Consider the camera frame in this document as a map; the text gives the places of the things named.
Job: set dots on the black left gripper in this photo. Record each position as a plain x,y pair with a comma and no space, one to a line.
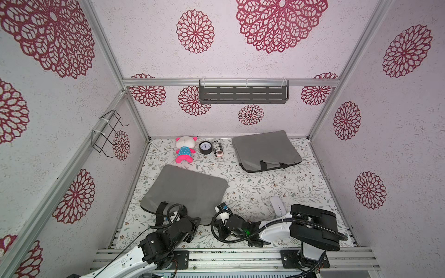
195,224

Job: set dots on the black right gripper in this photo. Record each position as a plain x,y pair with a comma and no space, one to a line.
224,212

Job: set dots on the grey laptop bag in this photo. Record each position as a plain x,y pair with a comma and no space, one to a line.
199,193
265,151

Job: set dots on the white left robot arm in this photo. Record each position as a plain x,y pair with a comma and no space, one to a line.
129,265

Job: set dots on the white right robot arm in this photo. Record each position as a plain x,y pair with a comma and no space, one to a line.
315,228

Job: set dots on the white computer mouse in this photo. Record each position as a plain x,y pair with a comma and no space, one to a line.
278,206

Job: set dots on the flag patterned can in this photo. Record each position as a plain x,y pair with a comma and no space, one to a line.
217,148

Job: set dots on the black round gauge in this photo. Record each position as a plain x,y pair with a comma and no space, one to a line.
205,147

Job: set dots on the pink white plush toy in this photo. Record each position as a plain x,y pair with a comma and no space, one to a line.
185,148

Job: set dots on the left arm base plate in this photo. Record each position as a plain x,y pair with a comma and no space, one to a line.
180,260

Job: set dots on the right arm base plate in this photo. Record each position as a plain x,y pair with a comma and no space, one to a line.
294,259

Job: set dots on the dark grey wall shelf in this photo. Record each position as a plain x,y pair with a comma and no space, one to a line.
246,94

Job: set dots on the black wire wall rack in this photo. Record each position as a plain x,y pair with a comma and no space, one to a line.
111,140

